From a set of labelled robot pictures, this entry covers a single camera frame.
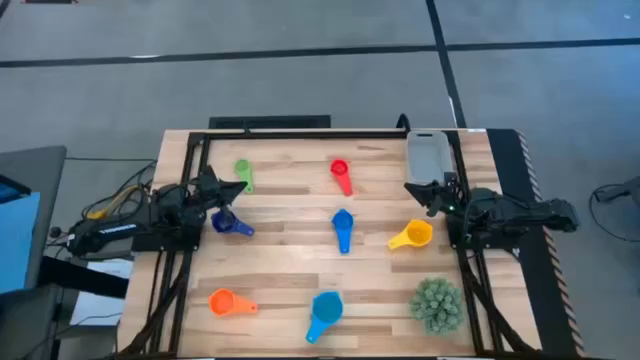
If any orange measuring cup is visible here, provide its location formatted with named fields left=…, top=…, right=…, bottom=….
left=207, top=288, right=259, bottom=318

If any black floor cable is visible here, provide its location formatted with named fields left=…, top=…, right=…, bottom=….
left=588, top=183, right=640, bottom=245

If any white paper sheet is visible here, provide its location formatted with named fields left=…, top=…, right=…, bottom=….
left=68, top=257, right=134, bottom=328

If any grey plastic basket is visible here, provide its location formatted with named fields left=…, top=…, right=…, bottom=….
left=404, top=130, right=455, bottom=187

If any green artificial plant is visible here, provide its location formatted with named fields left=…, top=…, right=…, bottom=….
left=408, top=277, right=465, bottom=337

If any yellow cable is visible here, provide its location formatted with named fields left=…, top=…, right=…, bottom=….
left=85, top=183, right=142, bottom=221

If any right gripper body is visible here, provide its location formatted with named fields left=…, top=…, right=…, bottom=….
left=428, top=172, right=469, bottom=220

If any dark blue measuring cup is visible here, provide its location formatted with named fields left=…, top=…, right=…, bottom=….
left=210, top=208, right=256, bottom=238

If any large teal measuring cup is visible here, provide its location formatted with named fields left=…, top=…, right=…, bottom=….
left=305, top=290, right=345, bottom=345

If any red measuring cup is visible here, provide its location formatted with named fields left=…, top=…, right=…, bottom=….
left=329, top=158, right=354, bottom=197

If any black desk beam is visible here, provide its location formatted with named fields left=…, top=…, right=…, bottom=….
left=37, top=255, right=130, bottom=300

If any grey floor stand foot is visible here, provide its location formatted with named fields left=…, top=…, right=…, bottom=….
left=594, top=175, right=640, bottom=204

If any black ramp with striped edge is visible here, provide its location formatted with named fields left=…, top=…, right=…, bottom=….
left=486, top=127, right=587, bottom=359

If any small green measuring cup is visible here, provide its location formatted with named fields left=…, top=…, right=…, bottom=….
left=233, top=158, right=255, bottom=195

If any medium blue measuring cup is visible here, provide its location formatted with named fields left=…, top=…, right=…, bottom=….
left=330, top=208, right=355, bottom=255

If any blue monitor screen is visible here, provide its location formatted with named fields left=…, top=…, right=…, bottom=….
left=0, top=173, right=42, bottom=296

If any black floor vent grille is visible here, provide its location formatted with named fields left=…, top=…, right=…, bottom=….
left=208, top=114, right=332, bottom=130

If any yellow measuring cup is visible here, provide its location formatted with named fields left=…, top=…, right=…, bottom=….
left=387, top=218, right=434, bottom=251

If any grey cabinet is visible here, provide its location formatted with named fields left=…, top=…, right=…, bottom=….
left=0, top=284, right=61, bottom=360

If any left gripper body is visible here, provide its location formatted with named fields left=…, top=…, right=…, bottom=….
left=192, top=164, right=235, bottom=224

